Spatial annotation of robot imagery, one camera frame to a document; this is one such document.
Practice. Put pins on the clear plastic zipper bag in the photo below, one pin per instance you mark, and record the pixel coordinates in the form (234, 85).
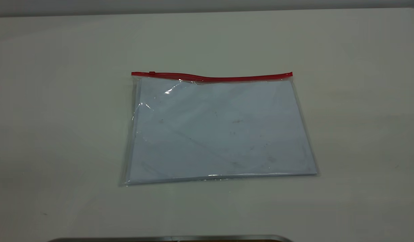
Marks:
(159, 88)

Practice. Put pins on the grey table edge strip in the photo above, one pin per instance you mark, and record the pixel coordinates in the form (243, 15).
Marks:
(159, 239)

